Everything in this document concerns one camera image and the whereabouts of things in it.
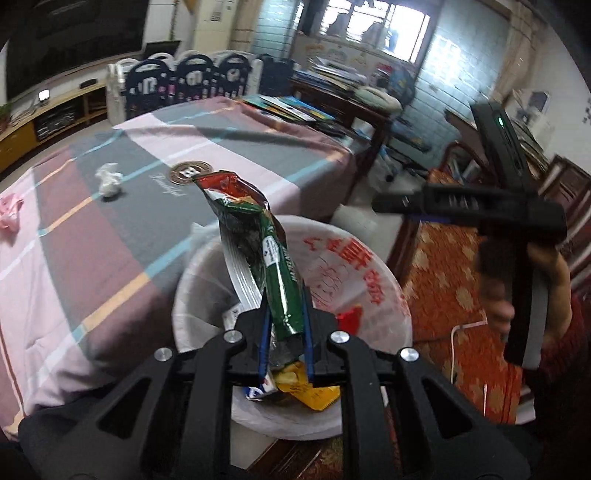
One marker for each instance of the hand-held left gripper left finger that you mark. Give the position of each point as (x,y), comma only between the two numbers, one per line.
(264,344)

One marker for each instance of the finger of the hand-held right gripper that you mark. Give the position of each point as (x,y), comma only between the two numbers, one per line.
(425,202)

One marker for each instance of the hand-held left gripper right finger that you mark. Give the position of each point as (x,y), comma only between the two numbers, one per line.
(308,344)

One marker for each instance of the white lined waste bin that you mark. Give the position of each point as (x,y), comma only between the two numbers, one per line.
(351,277)

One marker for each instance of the green snack packet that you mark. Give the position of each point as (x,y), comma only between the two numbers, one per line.
(272,258)

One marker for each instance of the person's right forearm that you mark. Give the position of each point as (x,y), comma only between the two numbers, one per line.
(568,369)

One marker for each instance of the person's right hand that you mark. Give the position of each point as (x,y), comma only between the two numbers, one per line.
(556,295)

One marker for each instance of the red wrapper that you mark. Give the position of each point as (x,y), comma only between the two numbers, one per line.
(349,319)

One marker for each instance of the yellow snack packet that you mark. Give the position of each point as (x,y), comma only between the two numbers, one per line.
(314,397)

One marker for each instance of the red patterned seat cushion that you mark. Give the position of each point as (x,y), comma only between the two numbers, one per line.
(443,286)

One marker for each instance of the dark wooden desk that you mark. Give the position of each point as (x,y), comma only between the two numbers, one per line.
(364,120)

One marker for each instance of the grey green cushion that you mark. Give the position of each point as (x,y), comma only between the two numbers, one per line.
(378,98)

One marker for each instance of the blue fan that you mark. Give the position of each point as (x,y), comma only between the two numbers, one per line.
(402,86)

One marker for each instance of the row of books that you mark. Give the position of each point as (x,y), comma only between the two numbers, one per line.
(286,108)

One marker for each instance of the window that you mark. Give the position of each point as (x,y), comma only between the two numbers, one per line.
(369,25)

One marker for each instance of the checked pink grey tablecloth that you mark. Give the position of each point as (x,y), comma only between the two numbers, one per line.
(92,258)

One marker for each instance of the crumpled white tissue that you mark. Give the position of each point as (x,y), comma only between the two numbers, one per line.
(108,182)

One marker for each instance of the navy white play fence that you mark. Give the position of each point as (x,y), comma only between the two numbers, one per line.
(194,78)

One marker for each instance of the white standing air conditioner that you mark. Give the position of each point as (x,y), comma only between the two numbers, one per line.
(217,23)

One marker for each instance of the crumpled pink paper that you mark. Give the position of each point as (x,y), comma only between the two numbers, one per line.
(10,213)

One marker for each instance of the small black screen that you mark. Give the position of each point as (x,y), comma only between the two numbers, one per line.
(161,48)

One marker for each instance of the black set-top box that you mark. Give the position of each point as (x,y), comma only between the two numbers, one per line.
(88,83)

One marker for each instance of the yellow wooden television cabinet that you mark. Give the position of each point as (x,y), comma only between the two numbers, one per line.
(18,138)

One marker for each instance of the small desk clock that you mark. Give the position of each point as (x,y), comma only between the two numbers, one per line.
(44,95)

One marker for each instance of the green potted plant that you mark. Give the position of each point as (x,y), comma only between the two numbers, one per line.
(4,117)

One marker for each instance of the large black television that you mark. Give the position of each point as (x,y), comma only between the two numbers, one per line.
(69,37)

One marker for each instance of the dark wooden sofa frame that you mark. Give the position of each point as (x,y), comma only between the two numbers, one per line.
(572,184)

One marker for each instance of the children's wall chart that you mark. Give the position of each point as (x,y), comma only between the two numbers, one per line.
(341,53)

